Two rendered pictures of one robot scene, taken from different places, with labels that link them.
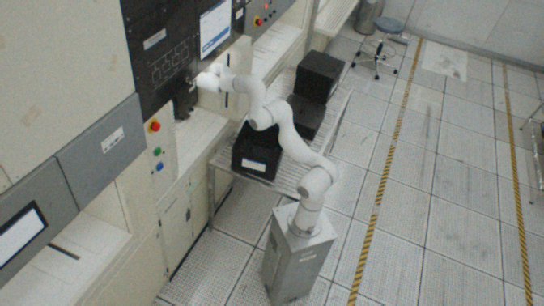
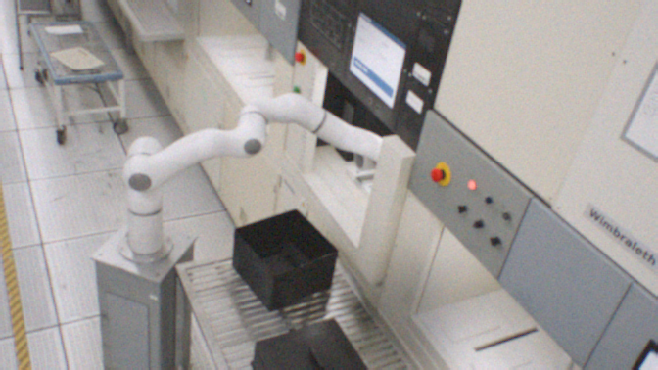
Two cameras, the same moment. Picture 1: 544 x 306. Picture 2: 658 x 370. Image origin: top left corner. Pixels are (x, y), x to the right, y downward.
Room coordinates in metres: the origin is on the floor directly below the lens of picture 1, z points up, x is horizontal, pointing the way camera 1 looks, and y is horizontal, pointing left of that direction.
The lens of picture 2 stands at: (2.79, -1.04, 2.36)
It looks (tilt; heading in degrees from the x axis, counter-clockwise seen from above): 34 degrees down; 133
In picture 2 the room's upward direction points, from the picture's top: 10 degrees clockwise
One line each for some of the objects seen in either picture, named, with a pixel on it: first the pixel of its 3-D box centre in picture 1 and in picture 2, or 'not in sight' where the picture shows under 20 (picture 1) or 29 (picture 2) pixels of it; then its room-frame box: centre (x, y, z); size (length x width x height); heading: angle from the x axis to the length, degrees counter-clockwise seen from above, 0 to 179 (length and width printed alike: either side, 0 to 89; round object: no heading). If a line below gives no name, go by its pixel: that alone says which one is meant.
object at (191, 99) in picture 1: (172, 88); not in sight; (1.66, 0.69, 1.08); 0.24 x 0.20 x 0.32; 166
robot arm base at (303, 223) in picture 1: (308, 212); (145, 226); (1.15, -0.20, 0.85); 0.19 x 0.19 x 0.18
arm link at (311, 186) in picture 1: (312, 190); (145, 173); (1.12, -0.19, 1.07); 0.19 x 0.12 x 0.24; 145
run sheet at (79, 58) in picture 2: not in sight; (77, 58); (-1.04, 0.46, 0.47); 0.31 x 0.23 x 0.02; 7
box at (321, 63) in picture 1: (318, 77); not in sight; (2.38, -0.17, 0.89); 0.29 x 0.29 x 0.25; 72
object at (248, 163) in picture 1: (259, 149); (283, 257); (1.54, 0.13, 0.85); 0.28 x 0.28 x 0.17; 86
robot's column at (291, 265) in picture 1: (293, 257); (147, 317); (1.15, -0.20, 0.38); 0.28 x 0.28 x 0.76; 31
